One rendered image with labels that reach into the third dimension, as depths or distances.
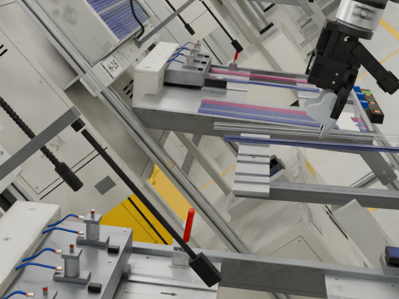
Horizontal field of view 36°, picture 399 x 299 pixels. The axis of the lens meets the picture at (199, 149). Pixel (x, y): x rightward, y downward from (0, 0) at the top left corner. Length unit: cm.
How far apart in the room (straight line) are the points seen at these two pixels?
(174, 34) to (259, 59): 334
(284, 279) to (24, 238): 45
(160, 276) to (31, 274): 22
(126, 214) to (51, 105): 230
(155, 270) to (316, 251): 98
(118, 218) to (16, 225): 312
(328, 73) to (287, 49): 424
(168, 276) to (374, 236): 53
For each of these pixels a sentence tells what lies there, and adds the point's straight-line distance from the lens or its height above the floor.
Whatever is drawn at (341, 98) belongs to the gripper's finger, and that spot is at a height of 105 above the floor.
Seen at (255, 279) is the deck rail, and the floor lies 91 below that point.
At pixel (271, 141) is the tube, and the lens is 142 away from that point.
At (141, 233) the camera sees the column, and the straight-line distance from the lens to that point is 416.
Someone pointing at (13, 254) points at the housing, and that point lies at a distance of 96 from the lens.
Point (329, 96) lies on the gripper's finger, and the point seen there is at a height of 106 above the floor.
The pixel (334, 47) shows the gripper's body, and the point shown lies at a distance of 113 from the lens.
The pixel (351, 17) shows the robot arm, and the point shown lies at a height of 116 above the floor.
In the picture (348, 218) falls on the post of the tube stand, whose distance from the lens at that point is 136.
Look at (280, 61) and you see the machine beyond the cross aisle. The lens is 537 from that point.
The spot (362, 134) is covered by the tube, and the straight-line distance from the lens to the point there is 118.
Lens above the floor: 136
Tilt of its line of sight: 12 degrees down
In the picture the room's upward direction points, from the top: 40 degrees counter-clockwise
